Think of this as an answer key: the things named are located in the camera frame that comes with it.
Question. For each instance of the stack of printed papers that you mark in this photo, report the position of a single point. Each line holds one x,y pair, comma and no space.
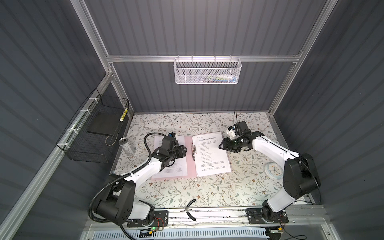
209,159

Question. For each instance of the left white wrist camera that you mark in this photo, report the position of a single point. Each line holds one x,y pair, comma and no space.
171,135

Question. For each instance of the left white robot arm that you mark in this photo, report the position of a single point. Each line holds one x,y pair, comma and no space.
115,202

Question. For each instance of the yellow marker pen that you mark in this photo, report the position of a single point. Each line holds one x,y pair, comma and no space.
123,114

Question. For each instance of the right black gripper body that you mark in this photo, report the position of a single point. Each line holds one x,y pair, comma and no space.
232,145

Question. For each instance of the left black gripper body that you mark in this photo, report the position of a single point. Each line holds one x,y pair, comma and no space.
174,154

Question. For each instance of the black pliers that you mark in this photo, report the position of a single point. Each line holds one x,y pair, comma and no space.
188,211

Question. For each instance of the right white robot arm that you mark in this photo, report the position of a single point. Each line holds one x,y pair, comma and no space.
299,172

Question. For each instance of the metal folder clip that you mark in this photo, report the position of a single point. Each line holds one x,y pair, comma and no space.
193,149

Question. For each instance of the black notebook in basket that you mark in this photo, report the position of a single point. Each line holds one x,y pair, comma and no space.
105,124

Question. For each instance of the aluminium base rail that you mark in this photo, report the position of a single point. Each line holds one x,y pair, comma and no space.
296,214

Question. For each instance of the pink file folder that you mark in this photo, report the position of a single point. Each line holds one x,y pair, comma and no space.
190,162

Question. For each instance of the silver drink can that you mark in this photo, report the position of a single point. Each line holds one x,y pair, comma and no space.
127,146

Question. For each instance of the white wire mesh basket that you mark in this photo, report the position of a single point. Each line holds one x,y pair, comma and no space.
210,71

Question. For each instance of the printed white paper sheet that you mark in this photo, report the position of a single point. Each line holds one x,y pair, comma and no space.
179,167

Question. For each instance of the black wire basket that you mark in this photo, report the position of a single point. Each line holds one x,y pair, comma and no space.
94,134

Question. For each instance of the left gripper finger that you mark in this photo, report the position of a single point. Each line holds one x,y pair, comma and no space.
182,148
182,154

